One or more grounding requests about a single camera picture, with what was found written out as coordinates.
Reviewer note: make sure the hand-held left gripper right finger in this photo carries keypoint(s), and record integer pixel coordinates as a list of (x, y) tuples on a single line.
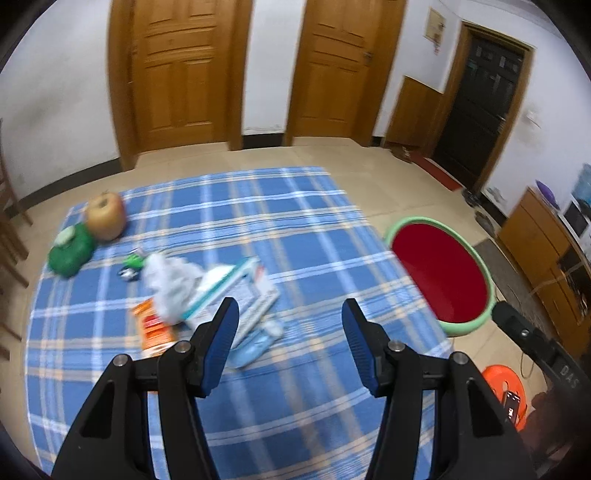
[(358, 341)]

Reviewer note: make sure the red basin with green rim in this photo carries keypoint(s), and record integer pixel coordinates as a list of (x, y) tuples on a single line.
[(443, 277)]

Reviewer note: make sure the teal and white medicine box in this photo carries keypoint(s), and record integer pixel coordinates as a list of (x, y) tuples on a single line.
[(217, 286)]

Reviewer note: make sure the grey floor mat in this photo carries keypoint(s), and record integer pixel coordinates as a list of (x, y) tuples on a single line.
[(508, 277)]

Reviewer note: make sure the green pumpkin-shaped container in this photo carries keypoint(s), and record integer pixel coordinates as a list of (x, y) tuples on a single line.
[(71, 256)]

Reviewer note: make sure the white paper leaflet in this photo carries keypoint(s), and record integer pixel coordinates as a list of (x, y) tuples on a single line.
[(258, 300)]

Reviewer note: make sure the white sock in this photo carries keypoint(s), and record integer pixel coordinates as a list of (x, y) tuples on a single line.
[(171, 286)]

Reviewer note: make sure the pale blue wrapper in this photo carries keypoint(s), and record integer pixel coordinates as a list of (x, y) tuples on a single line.
[(258, 346)]

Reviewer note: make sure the wooden panel door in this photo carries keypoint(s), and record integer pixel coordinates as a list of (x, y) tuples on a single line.
[(341, 69), (180, 74)]

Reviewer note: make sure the white light switch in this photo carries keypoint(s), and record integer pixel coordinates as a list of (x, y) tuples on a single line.
[(534, 118)]

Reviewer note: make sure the beige wall box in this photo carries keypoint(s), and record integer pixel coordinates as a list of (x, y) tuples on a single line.
[(435, 25)]

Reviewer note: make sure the dark metal entrance door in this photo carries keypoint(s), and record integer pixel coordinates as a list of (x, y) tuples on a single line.
[(480, 101)]

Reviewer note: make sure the yellow-red apple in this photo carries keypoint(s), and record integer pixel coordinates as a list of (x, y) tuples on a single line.
[(106, 217)]

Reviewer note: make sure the orange snack packet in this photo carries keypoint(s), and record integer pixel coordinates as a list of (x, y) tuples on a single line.
[(154, 332)]

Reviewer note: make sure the person's right hand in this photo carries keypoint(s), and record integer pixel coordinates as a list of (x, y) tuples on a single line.
[(558, 429)]

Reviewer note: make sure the dark shoe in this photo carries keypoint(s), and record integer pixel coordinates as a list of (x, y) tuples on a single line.
[(472, 197), (485, 220)]

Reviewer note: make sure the red doormat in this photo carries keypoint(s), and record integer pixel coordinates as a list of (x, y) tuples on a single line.
[(436, 170)]

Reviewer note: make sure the white microwave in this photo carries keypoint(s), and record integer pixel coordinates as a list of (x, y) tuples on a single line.
[(575, 217)]

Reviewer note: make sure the blue plaid tablecloth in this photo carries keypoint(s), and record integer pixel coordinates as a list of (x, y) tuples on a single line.
[(300, 240)]

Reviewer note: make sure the low wooden wall cabinet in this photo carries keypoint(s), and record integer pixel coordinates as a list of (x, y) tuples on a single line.
[(413, 113)]

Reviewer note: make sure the blue water bottle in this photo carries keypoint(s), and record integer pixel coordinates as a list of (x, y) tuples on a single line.
[(584, 184)]

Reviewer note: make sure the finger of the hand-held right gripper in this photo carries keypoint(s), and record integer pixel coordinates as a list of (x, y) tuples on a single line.
[(519, 327)]

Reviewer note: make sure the black smartphone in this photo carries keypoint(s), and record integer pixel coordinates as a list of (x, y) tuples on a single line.
[(511, 406)]

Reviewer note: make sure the orange plastic stool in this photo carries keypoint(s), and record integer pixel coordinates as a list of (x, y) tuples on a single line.
[(496, 378)]

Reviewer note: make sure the wooden dining chair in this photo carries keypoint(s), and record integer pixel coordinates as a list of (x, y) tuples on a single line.
[(9, 230)]

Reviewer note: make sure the purple round object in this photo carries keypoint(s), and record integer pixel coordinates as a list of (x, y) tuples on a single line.
[(547, 194)]

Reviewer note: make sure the wooden sideboard cabinet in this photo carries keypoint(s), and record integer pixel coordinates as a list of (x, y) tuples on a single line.
[(535, 249)]

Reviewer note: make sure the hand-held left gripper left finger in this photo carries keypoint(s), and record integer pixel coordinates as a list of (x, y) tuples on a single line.
[(221, 350)]

